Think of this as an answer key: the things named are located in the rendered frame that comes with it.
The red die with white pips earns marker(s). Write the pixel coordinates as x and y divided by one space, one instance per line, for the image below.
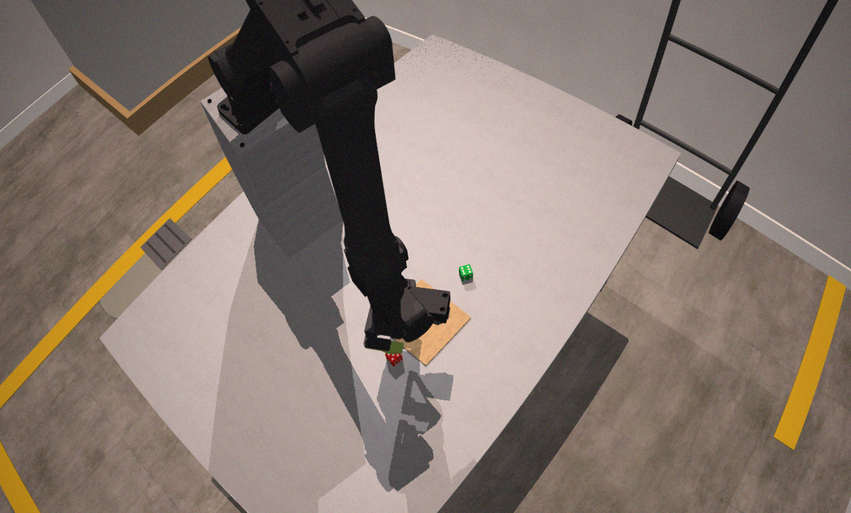
394 359

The tan mat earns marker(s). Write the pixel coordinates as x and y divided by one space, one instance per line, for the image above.
436 337

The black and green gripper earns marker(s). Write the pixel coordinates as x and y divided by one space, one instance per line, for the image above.
375 326

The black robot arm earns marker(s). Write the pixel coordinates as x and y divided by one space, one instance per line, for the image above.
335 49

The green die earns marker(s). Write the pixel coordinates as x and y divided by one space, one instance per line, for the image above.
465 272

